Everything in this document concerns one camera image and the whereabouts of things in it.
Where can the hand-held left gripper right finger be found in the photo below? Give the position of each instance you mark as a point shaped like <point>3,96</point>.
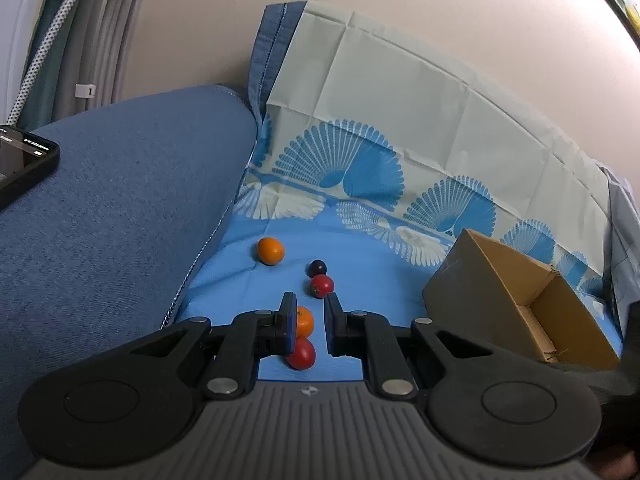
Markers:
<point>328,325</point>

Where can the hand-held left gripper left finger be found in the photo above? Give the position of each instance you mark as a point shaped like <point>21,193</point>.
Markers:
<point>289,325</point>

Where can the small orange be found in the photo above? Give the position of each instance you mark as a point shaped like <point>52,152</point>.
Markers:
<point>305,322</point>

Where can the red tomato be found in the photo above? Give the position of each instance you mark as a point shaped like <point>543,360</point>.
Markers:
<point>321,286</point>
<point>302,355</point>

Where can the large orange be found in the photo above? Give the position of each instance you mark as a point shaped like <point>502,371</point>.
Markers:
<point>271,251</point>

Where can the brown cardboard box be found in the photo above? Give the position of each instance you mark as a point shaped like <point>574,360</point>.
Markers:
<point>475,290</point>

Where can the dark purple plum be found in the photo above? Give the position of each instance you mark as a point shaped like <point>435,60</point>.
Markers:
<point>316,267</point>

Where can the blue fabric sofa armrest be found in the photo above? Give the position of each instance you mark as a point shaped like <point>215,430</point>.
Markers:
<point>125,210</point>

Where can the blue fan-printed cloth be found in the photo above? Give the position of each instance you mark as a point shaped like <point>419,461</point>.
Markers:
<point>400,110</point>

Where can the blue denim sofa cushion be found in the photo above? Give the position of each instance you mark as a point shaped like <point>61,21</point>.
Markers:
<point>267,50</point>

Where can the black smartphone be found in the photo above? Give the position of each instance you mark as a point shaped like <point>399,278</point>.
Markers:
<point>22,165</point>

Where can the white plastic clip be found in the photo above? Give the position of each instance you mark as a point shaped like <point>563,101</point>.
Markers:
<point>85,90</point>

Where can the pale grey cloth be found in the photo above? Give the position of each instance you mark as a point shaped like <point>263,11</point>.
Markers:
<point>625,220</point>

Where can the grey pleated curtain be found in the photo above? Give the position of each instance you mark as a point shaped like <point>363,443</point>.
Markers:
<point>115,25</point>

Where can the teal dotted-trim curtain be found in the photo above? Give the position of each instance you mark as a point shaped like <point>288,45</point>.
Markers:
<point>52,50</point>

